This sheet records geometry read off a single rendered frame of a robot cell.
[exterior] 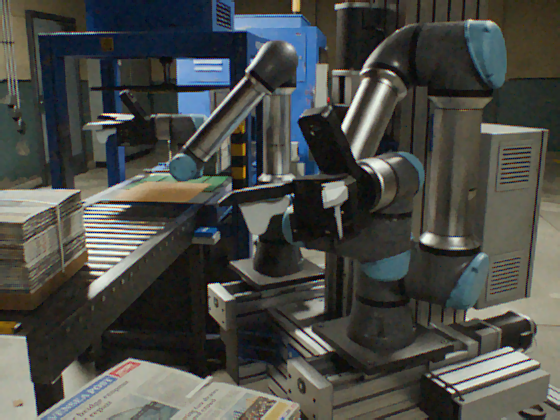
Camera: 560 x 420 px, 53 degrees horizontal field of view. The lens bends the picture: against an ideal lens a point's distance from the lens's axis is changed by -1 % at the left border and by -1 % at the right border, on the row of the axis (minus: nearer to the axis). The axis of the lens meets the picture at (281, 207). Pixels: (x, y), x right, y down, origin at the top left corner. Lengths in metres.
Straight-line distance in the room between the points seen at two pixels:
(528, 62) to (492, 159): 8.78
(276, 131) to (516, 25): 8.71
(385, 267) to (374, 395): 0.45
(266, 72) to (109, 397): 0.90
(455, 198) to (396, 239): 0.25
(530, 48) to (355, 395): 9.31
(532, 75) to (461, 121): 9.21
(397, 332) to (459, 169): 0.36
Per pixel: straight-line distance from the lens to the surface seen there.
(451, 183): 1.07
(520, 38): 10.21
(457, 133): 1.06
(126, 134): 1.74
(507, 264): 1.62
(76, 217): 1.75
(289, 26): 4.86
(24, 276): 1.50
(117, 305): 1.72
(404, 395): 1.30
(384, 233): 0.85
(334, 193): 0.60
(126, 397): 1.05
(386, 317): 1.20
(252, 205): 0.69
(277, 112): 1.67
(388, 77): 1.06
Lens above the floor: 1.37
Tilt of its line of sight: 13 degrees down
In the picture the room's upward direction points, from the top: straight up
